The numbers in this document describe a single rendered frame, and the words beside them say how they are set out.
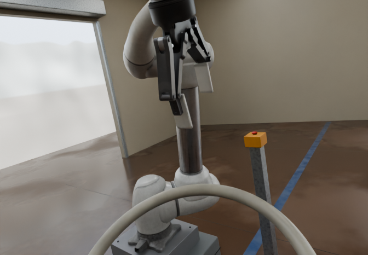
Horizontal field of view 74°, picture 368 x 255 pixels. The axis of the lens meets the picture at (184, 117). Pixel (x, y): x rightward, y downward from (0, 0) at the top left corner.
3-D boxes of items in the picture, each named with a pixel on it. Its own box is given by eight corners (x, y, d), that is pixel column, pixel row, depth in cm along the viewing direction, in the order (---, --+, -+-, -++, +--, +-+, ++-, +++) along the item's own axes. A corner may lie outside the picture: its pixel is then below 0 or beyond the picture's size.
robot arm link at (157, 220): (134, 219, 116) (127, 175, 113) (172, 209, 120) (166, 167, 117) (136, 239, 100) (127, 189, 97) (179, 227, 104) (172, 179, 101)
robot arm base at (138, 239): (120, 250, 104) (118, 238, 103) (150, 220, 123) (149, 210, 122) (156, 260, 95) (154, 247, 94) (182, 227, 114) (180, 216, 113)
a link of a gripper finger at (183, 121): (184, 93, 41) (182, 95, 41) (193, 126, 45) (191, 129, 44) (168, 93, 43) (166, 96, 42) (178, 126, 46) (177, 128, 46)
